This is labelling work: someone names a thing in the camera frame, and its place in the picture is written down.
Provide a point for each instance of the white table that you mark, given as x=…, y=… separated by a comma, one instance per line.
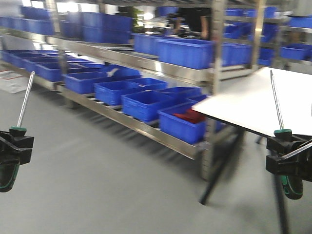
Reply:
x=249, y=103

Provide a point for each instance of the blue bin row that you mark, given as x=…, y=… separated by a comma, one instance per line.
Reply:
x=83, y=83
x=145, y=105
x=111, y=92

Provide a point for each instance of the person in black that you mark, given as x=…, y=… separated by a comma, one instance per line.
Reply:
x=197, y=19

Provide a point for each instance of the blue bin with red item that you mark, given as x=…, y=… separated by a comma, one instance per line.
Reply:
x=183, y=123

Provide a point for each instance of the blue bin upper shelf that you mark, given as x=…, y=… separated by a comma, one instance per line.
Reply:
x=190, y=53

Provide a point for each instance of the green black screwdriver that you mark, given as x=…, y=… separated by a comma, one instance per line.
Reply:
x=9, y=171
x=292, y=186

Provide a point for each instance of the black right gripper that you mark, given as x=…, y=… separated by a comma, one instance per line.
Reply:
x=290, y=158

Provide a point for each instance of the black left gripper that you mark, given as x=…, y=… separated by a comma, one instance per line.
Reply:
x=15, y=148

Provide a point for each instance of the steel roller shelf rack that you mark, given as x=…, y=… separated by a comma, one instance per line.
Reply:
x=108, y=45

